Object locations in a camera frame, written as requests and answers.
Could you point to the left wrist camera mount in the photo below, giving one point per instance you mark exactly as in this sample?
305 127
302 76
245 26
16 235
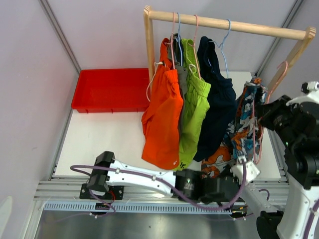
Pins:
245 170

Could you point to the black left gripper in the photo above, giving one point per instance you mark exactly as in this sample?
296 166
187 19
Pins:
228 172

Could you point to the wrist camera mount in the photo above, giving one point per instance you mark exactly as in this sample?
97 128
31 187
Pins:
245 170
310 94

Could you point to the aluminium mounting rail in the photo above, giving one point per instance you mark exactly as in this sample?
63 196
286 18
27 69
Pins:
68 189

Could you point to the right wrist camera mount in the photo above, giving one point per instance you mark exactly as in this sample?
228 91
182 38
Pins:
310 94

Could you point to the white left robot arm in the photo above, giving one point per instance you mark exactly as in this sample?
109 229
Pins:
186 185

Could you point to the patterned blue orange shorts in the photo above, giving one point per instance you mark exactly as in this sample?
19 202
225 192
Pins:
243 136

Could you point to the olive grey shorts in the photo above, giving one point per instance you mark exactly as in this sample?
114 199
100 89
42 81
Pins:
181 76

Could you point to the lime green shorts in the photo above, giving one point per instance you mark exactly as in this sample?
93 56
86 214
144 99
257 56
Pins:
196 106

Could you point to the grey slotted cable duct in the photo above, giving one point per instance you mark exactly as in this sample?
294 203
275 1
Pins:
121 207

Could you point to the wooden clothes rack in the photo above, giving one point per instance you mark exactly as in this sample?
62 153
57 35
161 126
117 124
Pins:
303 37

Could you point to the red plastic bin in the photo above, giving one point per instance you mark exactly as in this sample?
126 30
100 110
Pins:
111 90

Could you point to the navy blue shorts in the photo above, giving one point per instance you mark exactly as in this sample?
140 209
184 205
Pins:
221 99

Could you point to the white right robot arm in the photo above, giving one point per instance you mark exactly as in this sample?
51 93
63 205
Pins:
301 214

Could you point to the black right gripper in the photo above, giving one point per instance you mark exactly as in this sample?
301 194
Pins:
264 112

